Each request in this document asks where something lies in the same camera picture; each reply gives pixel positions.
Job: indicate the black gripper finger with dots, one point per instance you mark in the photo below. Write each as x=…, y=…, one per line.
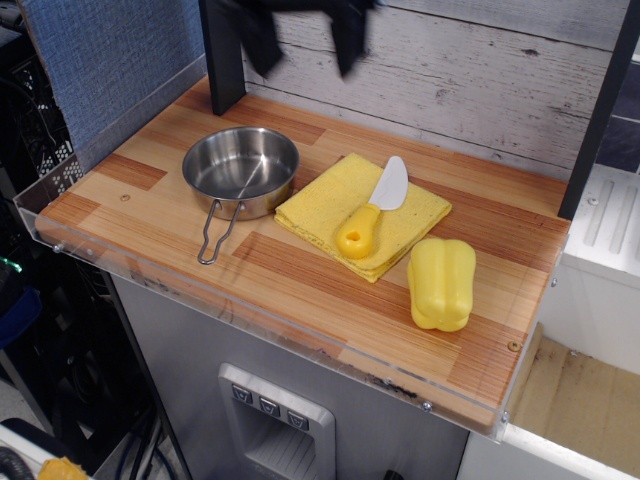
x=349, y=30
x=259, y=36

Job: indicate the yellow plastic bell pepper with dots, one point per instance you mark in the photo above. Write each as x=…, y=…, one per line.
x=441, y=278

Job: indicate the stainless steel pot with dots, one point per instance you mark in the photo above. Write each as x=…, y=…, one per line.
x=238, y=174

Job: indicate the blue fabric panel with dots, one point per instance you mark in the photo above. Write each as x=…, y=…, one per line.
x=113, y=65

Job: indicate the yellow folded cloth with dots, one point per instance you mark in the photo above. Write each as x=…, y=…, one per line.
x=318, y=211

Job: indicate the clear acrylic edge guard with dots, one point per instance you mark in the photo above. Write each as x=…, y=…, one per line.
x=136, y=218

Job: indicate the silver toy fridge cabinet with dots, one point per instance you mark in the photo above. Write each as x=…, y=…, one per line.
x=377, y=436

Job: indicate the silver water dispenser panel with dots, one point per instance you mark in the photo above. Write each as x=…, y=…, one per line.
x=277, y=433

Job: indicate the white toy sink unit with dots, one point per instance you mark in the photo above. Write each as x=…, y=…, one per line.
x=574, y=411

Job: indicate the yellow object bottom corner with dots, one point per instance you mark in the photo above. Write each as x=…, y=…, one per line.
x=61, y=469

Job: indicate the black left vertical post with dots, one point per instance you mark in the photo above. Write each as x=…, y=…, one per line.
x=223, y=53

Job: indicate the black vertical post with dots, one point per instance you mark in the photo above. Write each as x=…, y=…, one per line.
x=612, y=84
x=223, y=53

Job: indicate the toy knife yellow handle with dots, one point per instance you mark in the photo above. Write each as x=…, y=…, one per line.
x=355, y=239

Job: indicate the black right vertical post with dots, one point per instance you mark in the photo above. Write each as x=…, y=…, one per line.
x=612, y=84

